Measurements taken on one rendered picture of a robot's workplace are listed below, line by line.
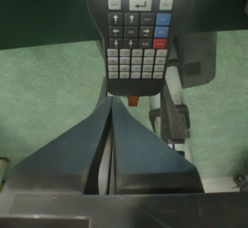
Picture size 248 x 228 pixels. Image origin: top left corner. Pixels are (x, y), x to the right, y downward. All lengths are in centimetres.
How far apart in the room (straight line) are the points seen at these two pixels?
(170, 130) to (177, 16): 11
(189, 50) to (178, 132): 86
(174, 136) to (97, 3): 15
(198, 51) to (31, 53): 96
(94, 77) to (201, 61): 72
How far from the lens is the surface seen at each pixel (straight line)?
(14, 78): 169
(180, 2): 20
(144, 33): 21
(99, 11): 20
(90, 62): 145
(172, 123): 25
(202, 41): 107
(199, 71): 119
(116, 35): 21
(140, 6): 20
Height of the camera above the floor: 107
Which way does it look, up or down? 38 degrees down
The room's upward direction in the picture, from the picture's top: 179 degrees clockwise
